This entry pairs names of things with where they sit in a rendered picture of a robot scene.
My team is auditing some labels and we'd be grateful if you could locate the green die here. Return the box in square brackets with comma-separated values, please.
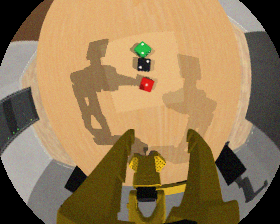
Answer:
[134, 41, 151, 58]

